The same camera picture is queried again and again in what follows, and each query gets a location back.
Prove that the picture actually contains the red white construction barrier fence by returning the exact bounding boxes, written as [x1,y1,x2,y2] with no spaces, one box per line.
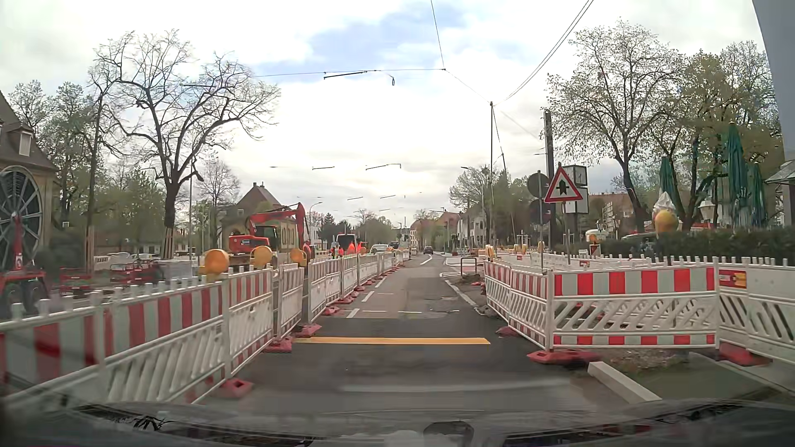
[445,248,795,367]
[0,248,412,411]

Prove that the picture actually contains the overhead wires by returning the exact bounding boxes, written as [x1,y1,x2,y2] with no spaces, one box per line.
[180,0,596,218]

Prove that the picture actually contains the green hedge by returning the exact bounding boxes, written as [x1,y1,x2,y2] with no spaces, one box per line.
[597,226,795,262]

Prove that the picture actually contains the lamp post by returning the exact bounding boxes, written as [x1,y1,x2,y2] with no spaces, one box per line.
[487,101,496,248]

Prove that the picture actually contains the tall pole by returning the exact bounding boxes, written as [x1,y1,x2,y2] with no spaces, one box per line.
[543,109,556,252]

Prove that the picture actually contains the row of buildings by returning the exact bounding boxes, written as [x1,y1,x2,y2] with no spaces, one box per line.
[409,210,491,250]

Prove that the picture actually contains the row of trees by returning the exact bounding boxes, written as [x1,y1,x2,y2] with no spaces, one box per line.
[545,20,782,232]
[6,79,169,255]

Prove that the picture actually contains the car's own bonnet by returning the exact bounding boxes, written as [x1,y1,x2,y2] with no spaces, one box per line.
[0,397,795,447]

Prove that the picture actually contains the group of people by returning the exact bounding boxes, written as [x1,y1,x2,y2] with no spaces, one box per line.
[329,240,369,259]

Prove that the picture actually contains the brown house with pitched roof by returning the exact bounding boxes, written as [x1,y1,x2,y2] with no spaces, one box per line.
[221,183,300,252]

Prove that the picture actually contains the red excavator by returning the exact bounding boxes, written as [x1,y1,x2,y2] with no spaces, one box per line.
[226,202,309,265]

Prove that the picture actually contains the closed green parasols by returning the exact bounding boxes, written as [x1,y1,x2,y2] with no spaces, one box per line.
[658,122,769,229]

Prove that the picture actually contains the concrete pavement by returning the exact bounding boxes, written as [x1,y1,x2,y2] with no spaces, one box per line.
[588,351,795,406]

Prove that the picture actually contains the road markings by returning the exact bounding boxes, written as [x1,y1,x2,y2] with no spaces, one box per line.
[294,256,491,346]

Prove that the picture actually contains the red construction machine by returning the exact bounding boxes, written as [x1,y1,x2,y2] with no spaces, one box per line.
[0,211,94,319]

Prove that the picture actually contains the building with round window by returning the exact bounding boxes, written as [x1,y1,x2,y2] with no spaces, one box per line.
[0,91,58,272]

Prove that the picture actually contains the triangular road sign on post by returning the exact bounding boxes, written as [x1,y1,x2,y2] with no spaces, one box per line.
[527,163,590,267]

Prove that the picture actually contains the grey asphalt road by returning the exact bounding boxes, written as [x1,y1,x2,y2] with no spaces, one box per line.
[205,253,628,416]

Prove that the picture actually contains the large bare tree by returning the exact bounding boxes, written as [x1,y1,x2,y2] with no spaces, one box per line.
[87,30,282,260]

